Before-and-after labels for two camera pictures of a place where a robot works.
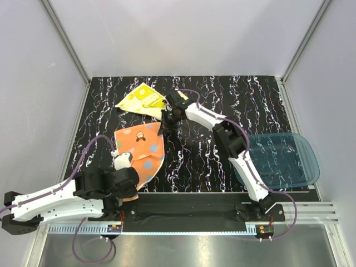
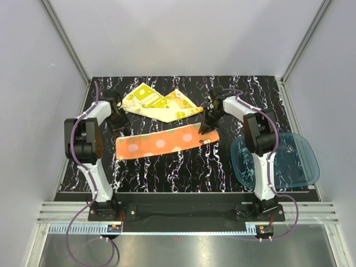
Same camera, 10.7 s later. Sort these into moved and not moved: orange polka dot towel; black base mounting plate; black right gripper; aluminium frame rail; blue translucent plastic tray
Moved: black right gripper; orange polka dot towel
Not moved: black base mounting plate; blue translucent plastic tray; aluminium frame rail
